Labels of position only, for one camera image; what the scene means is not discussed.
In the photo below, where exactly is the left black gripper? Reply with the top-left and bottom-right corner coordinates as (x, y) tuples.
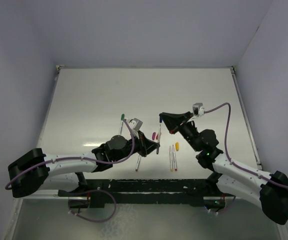
(112, 130), (159, 162)

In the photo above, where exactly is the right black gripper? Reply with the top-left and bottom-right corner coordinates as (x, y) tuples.
(160, 111), (201, 152)

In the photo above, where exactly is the blue marker pen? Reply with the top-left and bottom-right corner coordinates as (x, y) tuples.
(156, 123), (162, 155)

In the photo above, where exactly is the purple marker pen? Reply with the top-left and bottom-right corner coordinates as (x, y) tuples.
(135, 155), (142, 172)

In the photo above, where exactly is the yellow marker pen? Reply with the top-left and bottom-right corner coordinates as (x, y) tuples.
(169, 146), (174, 172)

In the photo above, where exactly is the red marker pen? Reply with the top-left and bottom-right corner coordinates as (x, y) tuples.
(172, 145), (178, 172)

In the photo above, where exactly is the green marker pen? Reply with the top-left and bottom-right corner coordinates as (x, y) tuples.
(118, 113), (125, 136)

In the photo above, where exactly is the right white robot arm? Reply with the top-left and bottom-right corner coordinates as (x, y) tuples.
(159, 112), (288, 225)

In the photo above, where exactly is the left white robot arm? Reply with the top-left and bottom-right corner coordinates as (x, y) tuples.
(5, 131), (160, 198)

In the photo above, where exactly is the yellow pen cap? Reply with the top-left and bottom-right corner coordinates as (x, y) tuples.
(175, 142), (179, 152)

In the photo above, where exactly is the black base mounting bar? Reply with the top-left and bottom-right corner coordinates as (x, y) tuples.
(58, 173), (228, 212)

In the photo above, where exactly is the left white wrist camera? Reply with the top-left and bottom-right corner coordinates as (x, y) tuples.
(129, 118), (143, 132)

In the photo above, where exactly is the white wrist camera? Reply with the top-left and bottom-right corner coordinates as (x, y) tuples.
(129, 118), (143, 132)
(192, 102), (205, 118)

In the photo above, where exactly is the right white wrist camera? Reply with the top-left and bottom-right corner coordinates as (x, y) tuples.
(192, 102), (205, 118)

